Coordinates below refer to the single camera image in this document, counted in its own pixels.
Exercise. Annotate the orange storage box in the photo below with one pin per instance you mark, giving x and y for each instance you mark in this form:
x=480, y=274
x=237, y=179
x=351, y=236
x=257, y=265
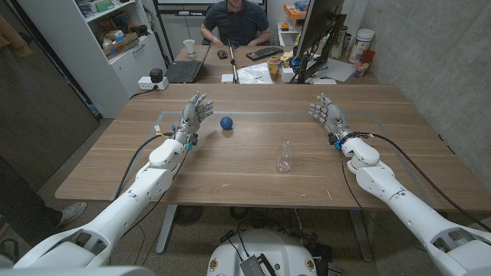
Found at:
x=293, y=12

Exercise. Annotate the white power strip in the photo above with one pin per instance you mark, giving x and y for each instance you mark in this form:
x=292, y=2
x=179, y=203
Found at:
x=147, y=83

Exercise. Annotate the black computer monitor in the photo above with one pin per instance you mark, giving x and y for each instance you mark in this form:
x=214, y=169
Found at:
x=318, y=23

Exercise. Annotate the orange stacking toy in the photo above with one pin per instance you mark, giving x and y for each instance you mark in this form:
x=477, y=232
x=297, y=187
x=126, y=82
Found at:
x=273, y=67

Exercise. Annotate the black keyboard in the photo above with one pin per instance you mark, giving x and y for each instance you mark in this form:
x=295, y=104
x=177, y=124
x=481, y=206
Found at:
x=264, y=53

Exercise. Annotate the white sneaker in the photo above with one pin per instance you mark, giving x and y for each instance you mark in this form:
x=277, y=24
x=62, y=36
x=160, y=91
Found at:
x=73, y=212

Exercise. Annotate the black round plug adapter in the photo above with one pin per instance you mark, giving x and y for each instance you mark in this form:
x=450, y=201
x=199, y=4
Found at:
x=156, y=74

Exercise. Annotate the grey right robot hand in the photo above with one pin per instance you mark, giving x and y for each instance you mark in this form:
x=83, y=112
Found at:
x=331, y=117

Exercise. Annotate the white paper cup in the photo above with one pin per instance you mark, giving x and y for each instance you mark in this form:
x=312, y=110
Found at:
x=189, y=48

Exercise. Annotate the clear plastic bottle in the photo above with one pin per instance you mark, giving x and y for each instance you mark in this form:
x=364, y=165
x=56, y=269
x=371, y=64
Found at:
x=284, y=157

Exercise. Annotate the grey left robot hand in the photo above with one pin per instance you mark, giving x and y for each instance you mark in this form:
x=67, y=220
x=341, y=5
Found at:
x=190, y=117

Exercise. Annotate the white cube box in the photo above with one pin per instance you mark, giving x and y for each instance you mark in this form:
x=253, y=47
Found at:
x=287, y=74

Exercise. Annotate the white thin stick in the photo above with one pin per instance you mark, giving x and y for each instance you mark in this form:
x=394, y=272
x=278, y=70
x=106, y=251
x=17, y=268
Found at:
x=232, y=63

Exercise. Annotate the white lidded canister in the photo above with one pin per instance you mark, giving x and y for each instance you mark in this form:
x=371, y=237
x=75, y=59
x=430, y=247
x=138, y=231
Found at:
x=360, y=46

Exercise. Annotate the black computer mouse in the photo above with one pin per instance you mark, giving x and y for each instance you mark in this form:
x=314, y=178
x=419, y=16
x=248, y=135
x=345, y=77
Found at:
x=222, y=54

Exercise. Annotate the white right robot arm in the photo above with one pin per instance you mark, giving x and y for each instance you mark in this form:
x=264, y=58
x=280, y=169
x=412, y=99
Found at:
x=414, y=214

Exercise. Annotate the blue ball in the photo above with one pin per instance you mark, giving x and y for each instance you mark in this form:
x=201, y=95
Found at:
x=226, y=122

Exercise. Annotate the wooden office desk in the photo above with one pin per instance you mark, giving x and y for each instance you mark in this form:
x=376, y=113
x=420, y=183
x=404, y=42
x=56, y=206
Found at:
x=215, y=69

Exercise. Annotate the white paper sheets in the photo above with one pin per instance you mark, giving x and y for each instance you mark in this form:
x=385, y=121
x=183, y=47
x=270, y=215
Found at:
x=337, y=71

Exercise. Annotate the black laptop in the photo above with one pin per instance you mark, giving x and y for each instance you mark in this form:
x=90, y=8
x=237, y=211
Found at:
x=184, y=71

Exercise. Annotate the clear jar with red lid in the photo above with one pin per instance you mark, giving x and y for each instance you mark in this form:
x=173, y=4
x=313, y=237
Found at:
x=362, y=65

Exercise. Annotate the whiteboard with black frame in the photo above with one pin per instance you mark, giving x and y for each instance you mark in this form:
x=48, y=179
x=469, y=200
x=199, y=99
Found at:
x=180, y=1

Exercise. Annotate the small flat white box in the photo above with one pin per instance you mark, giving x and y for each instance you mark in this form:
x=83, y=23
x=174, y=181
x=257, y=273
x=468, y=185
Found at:
x=227, y=78

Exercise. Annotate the white table leg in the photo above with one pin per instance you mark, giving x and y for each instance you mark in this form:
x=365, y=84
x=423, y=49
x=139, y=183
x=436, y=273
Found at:
x=167, y=230

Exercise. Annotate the clear plastic sheet bag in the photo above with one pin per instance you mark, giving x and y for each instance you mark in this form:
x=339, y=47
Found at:
x=253, y=73

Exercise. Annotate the cardboard box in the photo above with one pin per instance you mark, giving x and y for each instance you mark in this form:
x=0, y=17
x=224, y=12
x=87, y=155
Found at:
x=120, y=46

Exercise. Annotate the seated person in dark shirt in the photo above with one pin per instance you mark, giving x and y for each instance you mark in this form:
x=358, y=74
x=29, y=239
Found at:
x=236, y=23

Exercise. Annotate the grey table leg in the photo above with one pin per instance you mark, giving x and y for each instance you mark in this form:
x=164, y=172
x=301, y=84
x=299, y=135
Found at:
x=360, y=237

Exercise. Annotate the colourful toy blocks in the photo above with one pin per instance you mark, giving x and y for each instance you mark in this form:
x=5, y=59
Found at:
x=285, y=59

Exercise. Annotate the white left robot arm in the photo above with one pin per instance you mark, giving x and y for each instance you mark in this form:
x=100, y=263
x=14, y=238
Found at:
x=115, y=218

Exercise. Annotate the white robot torso base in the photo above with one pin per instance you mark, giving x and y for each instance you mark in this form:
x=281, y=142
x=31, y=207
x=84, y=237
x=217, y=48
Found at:
x=276, y=249

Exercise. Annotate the white shelving cabinet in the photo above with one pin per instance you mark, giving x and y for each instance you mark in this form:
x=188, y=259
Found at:
x=96, y=76

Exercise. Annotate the black round floor fan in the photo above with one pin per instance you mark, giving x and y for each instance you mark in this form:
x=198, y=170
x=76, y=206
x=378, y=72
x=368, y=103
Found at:
x=188, y=214

